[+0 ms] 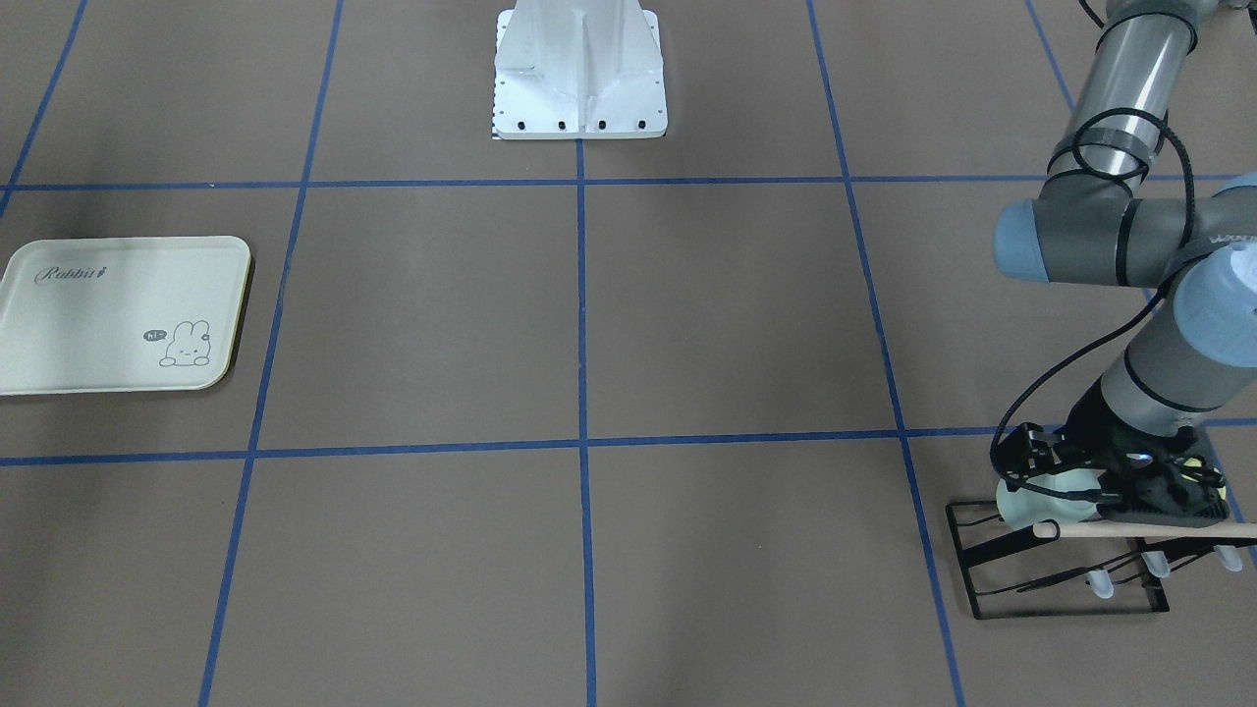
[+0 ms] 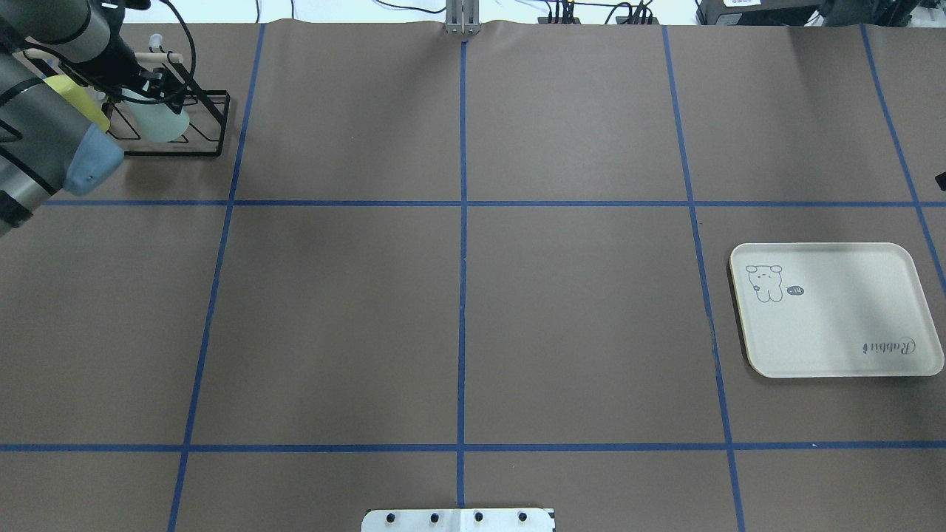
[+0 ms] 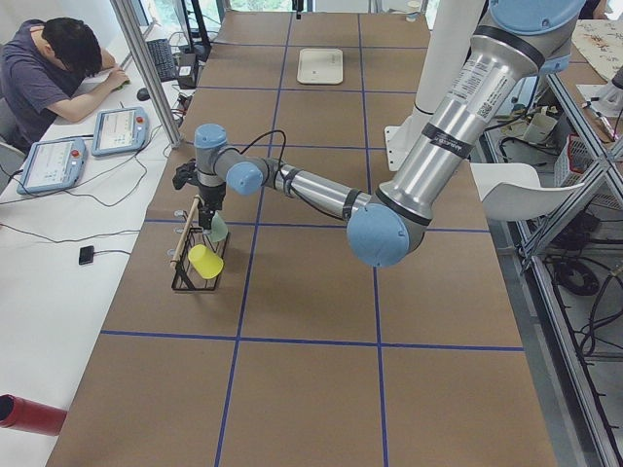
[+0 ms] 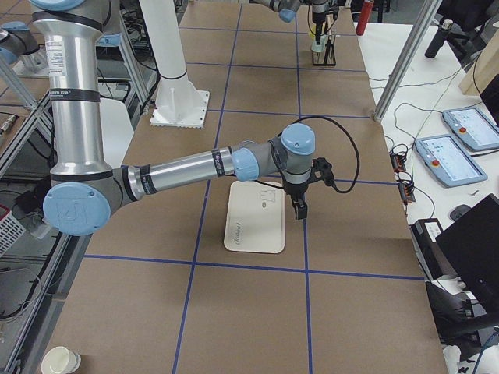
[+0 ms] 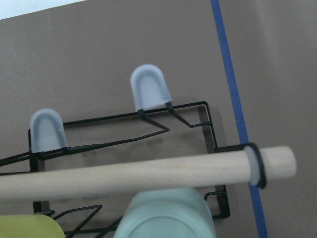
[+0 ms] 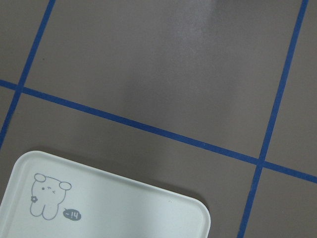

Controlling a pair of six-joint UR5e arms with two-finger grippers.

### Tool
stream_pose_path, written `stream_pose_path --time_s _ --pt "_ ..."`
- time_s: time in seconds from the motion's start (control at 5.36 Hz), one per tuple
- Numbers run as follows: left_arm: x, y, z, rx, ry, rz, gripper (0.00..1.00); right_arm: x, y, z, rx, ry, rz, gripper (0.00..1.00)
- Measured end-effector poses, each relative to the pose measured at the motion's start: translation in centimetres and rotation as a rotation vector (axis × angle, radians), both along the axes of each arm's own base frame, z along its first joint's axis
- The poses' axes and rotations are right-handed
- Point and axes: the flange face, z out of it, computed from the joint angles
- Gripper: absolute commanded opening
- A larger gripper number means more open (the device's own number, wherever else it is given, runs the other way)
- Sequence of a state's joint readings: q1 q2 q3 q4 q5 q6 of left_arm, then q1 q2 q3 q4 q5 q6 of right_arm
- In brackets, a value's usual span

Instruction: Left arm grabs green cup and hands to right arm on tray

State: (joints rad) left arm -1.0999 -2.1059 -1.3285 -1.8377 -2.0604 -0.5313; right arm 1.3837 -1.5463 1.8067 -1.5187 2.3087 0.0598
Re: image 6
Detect cream rabbit tray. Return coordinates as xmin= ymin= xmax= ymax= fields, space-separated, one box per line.
xmin=0 ymin=151 xmax=211 ymax=238

